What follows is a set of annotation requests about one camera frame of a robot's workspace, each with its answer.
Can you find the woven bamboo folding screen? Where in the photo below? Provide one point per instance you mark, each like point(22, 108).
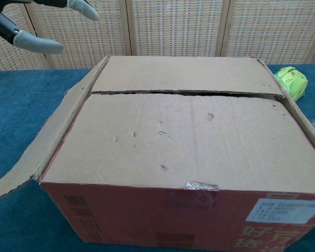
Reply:
point(178, 26)

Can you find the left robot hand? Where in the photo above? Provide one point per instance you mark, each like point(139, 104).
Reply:
point(39, 46)

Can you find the green tissue pack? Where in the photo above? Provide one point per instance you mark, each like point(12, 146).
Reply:
point(294, 81)

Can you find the red cardboard box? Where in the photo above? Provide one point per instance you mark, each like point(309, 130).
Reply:
point(173, 136)

